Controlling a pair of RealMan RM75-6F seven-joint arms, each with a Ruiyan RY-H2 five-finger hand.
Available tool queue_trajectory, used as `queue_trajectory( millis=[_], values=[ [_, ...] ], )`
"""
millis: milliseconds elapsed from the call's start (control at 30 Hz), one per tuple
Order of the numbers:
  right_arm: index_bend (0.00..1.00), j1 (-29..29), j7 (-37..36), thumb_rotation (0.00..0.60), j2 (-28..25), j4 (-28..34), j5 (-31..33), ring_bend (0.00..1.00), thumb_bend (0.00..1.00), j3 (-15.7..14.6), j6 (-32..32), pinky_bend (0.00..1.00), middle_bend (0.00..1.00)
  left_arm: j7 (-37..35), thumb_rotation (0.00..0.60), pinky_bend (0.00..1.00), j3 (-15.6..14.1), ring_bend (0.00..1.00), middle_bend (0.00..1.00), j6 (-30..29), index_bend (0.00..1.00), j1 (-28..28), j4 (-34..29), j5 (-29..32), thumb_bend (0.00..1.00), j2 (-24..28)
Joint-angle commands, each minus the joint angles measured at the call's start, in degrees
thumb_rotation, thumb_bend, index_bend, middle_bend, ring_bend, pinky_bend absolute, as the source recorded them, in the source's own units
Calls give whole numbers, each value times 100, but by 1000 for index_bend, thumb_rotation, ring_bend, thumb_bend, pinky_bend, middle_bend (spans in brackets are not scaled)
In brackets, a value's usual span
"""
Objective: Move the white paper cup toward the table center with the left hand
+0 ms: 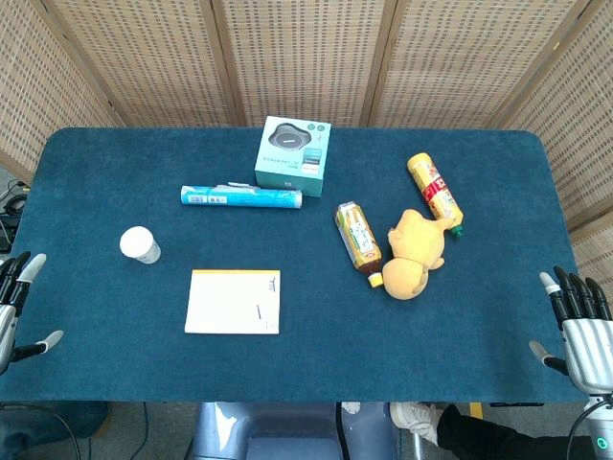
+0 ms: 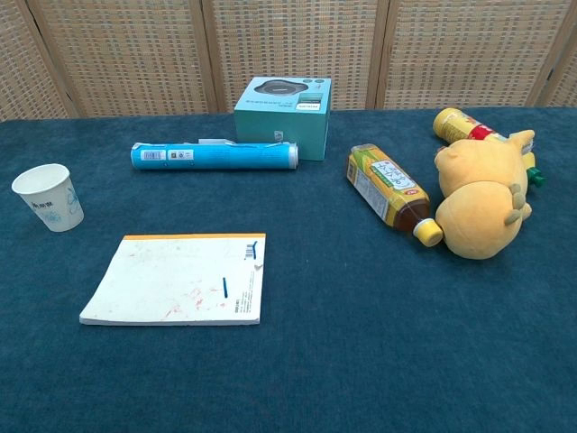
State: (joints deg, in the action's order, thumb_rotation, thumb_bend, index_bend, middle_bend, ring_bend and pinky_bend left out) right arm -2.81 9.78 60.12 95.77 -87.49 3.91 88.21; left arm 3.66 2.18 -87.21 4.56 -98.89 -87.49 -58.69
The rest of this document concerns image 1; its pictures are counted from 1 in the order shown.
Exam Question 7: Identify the yellow bottle with red label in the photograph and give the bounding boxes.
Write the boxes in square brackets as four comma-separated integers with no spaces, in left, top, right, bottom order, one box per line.
[406,152,466,239]

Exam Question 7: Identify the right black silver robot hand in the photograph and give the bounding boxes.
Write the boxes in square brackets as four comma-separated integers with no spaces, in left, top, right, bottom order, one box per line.
[528,265,613,397]

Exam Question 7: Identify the black devices with floor cables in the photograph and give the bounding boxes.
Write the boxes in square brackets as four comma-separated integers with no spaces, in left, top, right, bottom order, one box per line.
[0,177,33,254]

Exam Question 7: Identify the blue felt table cover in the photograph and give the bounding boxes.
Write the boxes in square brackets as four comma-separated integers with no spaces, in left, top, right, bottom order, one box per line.
[0,126,590,404]

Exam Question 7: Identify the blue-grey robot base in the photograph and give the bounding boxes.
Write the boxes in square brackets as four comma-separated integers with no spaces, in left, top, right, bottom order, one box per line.
[188,401,401,460]

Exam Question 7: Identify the teal speaker product box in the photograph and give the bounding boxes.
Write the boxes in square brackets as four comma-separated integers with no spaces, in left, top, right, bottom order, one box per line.
[254,115,332,198]

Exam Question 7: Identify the white paper cup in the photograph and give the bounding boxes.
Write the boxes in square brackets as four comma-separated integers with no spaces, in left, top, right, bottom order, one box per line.
[119,225,163,265]

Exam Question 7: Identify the white notepad yellow strip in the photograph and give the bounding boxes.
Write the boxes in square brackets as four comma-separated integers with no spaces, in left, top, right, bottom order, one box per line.
[184,268,283,335]

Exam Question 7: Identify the white sneaker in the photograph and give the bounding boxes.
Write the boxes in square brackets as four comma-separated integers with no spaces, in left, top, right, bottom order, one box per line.
[389,401,444,447]

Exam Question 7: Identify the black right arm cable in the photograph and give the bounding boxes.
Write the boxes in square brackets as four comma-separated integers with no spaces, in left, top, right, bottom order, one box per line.
[566,400,602,460]

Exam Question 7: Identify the yellow plush toy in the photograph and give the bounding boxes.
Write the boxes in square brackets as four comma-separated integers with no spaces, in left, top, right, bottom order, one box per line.
[381,208,455,302]

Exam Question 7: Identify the blue rolled plastic wrap pack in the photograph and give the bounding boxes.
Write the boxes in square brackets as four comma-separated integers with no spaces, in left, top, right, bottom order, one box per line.
[180,182,304,211]

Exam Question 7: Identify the green tea bottle yellow cap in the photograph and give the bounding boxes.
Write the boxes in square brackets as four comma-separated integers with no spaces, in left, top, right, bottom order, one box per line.
[334,201,384,289]

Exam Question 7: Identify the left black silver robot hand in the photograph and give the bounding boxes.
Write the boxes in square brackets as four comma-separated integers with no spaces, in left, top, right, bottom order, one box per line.
[0,252,64,376]

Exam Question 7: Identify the blue denim fabric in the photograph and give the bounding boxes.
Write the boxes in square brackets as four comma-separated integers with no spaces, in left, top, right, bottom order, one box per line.
[0,401,112,460]

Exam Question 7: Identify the woven bamboo folding screen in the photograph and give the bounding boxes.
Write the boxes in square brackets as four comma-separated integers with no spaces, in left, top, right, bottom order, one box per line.
[0,0,613,293]

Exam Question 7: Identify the black trouser leg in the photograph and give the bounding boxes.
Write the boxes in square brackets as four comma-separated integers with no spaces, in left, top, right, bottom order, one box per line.
[435,403,598,460]

